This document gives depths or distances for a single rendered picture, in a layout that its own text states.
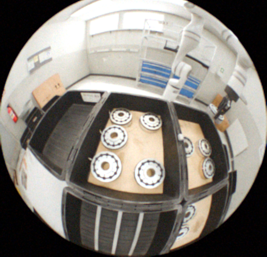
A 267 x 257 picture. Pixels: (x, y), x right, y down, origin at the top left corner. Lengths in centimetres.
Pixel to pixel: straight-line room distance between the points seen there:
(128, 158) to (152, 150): 10
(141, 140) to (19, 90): 301
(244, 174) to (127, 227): 298
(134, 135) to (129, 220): 34
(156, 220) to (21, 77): 319
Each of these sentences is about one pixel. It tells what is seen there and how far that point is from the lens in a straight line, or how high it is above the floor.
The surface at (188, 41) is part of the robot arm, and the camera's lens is 48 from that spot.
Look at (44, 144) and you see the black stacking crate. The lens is 52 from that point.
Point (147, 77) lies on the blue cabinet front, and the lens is 215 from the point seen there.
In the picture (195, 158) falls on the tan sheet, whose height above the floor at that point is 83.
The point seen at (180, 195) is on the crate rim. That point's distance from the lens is 24.
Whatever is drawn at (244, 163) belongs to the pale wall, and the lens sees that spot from 310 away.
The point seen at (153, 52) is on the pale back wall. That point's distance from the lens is 291.
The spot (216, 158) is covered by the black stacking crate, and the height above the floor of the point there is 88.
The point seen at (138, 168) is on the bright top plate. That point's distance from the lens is 26.
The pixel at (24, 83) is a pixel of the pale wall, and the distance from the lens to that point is 298.
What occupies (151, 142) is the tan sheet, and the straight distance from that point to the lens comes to 33.
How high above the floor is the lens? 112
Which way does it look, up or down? 52 degrees down
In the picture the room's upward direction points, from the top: 9 degrees clockwise
